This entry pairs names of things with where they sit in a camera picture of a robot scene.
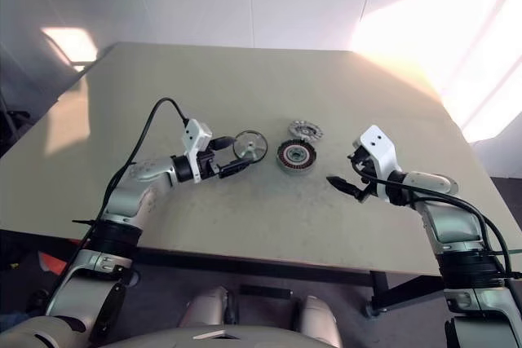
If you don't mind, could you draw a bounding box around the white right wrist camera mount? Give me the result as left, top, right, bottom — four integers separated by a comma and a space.
360, 125, 404, 203

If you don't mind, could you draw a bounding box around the black stator with copper windings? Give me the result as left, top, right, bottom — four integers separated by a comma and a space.
276, 140, 318, 175

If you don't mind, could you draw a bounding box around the beige rounded robot leg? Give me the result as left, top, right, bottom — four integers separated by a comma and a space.
185, 285, 230, 327
294, 294, 343, 348

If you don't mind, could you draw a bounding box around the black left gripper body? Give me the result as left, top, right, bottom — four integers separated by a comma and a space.
198, 147, 223, 180

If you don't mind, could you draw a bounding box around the black-rimmed silver rotor bell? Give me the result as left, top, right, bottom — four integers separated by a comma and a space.
233, 130, 269, 161

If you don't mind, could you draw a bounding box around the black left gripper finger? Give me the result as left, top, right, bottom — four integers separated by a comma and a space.
219, 161, 250, 180
210, 136, 237, 152

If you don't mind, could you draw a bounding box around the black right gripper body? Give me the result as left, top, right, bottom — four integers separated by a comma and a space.
352, 155, 383, 205

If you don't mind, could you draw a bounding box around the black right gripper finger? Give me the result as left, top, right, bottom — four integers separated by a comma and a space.
346, 142, 367, 168
325, 176, 363, 199

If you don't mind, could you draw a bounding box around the orange object under table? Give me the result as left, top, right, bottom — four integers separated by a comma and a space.
38, 250, 69, 275

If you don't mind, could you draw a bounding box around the grey robot torso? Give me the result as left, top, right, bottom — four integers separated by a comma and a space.
93, 321, 299, 348

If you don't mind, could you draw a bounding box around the black metal table frame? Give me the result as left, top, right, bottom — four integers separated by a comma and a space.
130, 248, 449, 319

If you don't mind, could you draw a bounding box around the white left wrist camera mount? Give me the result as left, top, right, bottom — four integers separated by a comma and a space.
180, 118, 214, 184

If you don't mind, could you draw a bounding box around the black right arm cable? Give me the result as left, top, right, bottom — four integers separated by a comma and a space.
352, 162, 522, 284

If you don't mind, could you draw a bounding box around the scratched silver metal plate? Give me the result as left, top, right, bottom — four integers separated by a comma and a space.
287, 119, 325, 142

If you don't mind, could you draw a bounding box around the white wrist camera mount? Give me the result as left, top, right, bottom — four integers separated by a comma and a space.
360, 125, 404, 203
180, 118, 214, 184

